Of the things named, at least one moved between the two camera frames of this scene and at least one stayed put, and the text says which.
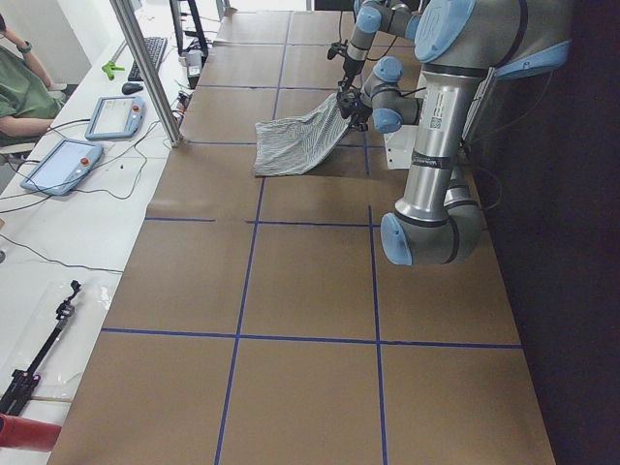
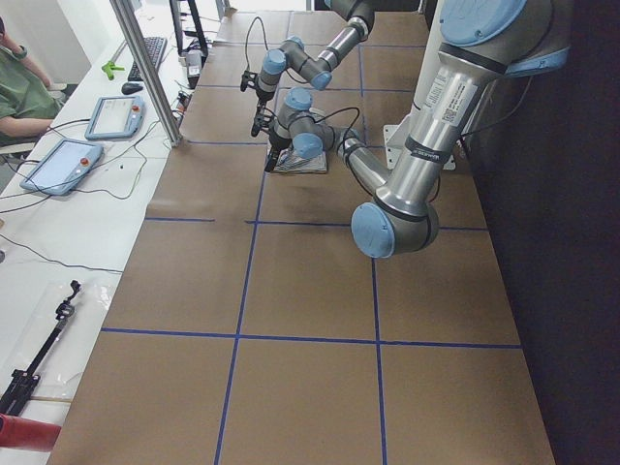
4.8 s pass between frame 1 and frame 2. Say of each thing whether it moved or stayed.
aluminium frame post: stayed
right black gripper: moved
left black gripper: moved
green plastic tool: stayed
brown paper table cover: stayed
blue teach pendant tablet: stayed
